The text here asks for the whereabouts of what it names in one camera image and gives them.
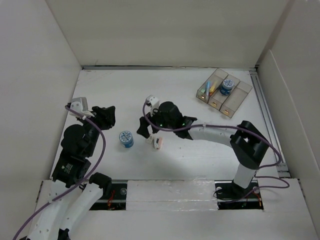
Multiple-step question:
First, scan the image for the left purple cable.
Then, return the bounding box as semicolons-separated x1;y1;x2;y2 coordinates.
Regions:
12;103;107;240

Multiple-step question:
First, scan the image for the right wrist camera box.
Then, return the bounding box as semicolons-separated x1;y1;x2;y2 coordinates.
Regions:
145;95;160;111

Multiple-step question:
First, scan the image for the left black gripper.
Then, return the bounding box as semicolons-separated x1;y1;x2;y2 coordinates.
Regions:
78;105;115;156

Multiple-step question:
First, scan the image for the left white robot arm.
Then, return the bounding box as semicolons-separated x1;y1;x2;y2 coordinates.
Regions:
24;103;116;240

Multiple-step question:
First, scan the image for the pink mini stapler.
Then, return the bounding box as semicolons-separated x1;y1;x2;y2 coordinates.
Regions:
153;137;163;150

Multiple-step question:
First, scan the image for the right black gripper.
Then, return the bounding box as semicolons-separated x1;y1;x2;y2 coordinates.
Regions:
137;103;176;137

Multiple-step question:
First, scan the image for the aluminium rail back edge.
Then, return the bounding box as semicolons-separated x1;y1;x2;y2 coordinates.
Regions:
81;65;257;71

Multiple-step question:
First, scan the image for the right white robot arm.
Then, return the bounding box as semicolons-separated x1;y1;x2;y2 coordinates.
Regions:
136;96;274;199

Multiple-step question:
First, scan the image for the clear organizer bin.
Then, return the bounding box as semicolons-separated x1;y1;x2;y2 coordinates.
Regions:
219;81;253;118
208;74;240;110
196;68;228;103

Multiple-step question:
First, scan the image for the white staple box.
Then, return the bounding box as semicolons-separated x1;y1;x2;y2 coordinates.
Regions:
145;135;154;144

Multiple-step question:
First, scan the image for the blue highlighter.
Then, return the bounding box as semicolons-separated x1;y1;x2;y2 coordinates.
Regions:
204;80;211;98

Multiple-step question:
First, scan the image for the yellow highlighter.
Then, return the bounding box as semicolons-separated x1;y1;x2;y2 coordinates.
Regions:
209;81;218;93

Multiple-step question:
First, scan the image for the left clear organizer bin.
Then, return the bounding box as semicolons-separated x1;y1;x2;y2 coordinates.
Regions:
196;68;228;103

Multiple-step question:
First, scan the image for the middle clear organizer bin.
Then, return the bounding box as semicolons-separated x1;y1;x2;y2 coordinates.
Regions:
208;74;240;110

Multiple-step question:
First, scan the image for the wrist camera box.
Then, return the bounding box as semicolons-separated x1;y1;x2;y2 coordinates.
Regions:
145;95;160;111
69;97;90;117

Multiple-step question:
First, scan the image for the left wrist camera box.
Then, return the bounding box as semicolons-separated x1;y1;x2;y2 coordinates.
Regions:
69;97;90;117

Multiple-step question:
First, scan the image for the front black mounting rail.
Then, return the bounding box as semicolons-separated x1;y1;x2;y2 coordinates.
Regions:
90;179;264;211

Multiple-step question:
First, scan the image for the blue slime jar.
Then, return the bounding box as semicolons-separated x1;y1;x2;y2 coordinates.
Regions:
219;79;235;96
119;130;134;148

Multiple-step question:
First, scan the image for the right clear organizer bin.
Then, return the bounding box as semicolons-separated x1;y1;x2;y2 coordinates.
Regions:
219;81;253;118

